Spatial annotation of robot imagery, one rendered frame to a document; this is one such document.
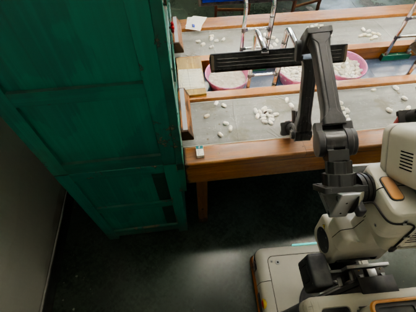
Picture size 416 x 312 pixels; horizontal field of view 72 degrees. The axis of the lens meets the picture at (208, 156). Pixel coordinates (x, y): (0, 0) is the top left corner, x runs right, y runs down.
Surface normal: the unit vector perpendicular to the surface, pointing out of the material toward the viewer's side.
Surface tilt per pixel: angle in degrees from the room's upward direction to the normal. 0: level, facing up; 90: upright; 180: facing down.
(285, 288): 0
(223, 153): 0
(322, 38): 19
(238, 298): 0
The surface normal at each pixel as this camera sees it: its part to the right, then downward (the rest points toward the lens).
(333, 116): -0.13, -0.28
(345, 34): 0.00, -0.56
